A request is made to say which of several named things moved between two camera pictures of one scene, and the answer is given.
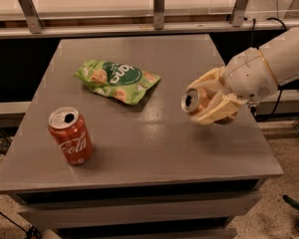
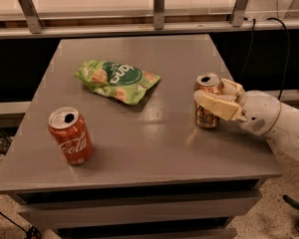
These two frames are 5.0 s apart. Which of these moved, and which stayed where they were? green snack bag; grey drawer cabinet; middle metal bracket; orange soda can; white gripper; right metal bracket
Moved: white gripper; orange soda can
Stayed: right metal bracket; green snack bag; middle metal bracket; grey drawer cabinet
